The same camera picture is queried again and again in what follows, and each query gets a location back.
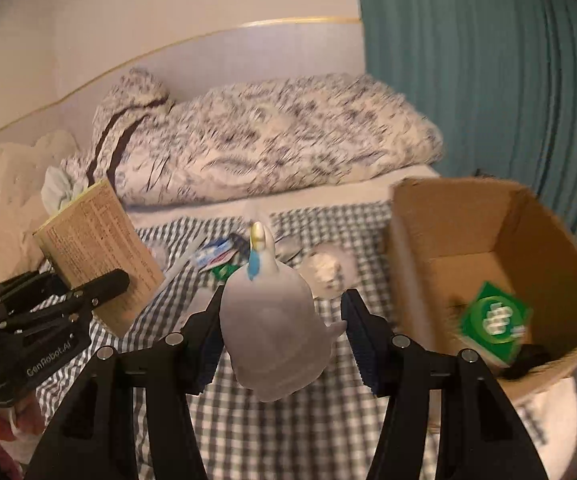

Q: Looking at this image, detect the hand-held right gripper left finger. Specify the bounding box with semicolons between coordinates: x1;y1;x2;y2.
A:
26;285;226;480

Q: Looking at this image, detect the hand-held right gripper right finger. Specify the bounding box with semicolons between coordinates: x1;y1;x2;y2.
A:
341;289;549;480

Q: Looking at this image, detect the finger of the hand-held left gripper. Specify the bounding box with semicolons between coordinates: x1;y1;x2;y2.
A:
0;271;69;311
0;268;130;335

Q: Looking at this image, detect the tan printed book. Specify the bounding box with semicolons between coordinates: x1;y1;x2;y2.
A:
32;181;166;338

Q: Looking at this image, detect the grey plush toy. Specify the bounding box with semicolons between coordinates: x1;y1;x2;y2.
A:
218;221;347;403

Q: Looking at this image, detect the green wrapper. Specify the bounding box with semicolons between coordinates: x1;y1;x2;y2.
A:
211;261;242;282

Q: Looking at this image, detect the brown cardboard box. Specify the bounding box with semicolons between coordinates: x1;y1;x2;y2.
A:
386;176;577;406

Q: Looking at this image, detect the white plastic tube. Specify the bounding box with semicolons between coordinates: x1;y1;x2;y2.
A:
160;237;206;282

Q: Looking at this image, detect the cream tufted cushion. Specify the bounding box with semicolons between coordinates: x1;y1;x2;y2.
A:
0;130;80;293

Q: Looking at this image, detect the grey checked blanket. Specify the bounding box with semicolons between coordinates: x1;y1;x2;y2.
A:
36;201;549;480

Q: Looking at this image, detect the light green cloth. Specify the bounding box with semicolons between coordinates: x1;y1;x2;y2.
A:
41;166;89;213

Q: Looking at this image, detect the blue and white carton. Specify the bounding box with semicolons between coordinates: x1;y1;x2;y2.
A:
196;239;233;261

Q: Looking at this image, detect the white bed sheet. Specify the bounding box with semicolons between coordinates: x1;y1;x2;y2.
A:
122;162;442;228

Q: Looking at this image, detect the green square packet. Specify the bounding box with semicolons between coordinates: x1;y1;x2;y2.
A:
457;281;533;368

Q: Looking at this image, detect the small black object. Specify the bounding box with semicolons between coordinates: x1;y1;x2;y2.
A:
505;344;552;380

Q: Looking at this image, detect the floral pillow with dark stripes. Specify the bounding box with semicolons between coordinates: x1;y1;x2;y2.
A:
61;67;175;196

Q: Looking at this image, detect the floral patterned pillow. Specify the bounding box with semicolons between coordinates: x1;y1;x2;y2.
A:
118;73;445;207

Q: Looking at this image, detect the white headboard with gold trim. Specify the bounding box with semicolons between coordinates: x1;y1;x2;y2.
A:
0;16;367;161

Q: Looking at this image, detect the teal curtain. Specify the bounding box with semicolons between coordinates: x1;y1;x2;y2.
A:
353;0;577;237

